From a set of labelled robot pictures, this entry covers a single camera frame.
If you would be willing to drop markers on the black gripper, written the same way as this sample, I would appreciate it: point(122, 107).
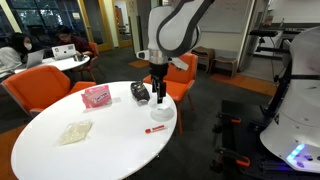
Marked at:
point(159, 70)

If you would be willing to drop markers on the red and white marker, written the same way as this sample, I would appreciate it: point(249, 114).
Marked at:
point(156, 128)

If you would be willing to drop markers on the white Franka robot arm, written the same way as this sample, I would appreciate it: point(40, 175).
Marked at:
point(160, 20)

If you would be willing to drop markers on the white bowl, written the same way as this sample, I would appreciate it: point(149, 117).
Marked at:
point(160, 107)

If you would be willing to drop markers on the black snack packet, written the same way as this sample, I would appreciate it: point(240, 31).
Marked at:
point(140, 91)

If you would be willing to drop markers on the orange chair with wooden legs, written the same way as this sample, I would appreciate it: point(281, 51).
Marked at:
point(181, 75)

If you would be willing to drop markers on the wooden stool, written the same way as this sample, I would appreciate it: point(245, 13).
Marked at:
point(203, 53)
point(224, 62)

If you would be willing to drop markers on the pink snack packet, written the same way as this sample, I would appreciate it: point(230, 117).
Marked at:
point(96, 96)

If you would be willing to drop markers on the small orange chair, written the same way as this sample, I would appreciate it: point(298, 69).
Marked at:
point(93, 50)

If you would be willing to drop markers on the black and orange clamp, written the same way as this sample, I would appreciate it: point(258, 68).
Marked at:
point(236, 159)
point(230, 118)

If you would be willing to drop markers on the black mug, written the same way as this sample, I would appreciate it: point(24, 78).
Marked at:
point(78, 57)

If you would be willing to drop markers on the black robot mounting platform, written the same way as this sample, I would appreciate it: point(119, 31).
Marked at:
point(233, 140)

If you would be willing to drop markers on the person in dark red shirt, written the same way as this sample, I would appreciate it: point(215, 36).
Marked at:
point(78, 43)

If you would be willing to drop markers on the yellow framed glass door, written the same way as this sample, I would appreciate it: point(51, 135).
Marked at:
point(96, 20)

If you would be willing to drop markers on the clear plastic bag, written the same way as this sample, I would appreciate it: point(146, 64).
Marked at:
point(75, 132)

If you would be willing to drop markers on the round white side table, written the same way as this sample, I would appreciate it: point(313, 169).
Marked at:
point(63, 63)

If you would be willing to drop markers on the silver laptop with stickers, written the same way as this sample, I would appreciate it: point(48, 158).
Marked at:
point(64, 51)

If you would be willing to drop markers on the black equipment stand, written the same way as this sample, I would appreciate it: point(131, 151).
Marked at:
point(264, 33)

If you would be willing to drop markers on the large orange armchair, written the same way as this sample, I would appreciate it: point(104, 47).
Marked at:
point(36, 86)

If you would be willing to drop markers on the plain silver laptop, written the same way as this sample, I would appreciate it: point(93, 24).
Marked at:
point(35, 59)

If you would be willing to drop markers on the person wearing face mask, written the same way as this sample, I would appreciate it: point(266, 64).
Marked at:
point(10, 56)

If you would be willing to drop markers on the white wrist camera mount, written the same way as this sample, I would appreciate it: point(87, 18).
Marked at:
point(180, 63)

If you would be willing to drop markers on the wall whiteboard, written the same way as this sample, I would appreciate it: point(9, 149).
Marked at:
point(226, 15)

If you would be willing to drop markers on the black slanted support post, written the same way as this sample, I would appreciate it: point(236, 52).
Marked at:
point(280, 90)

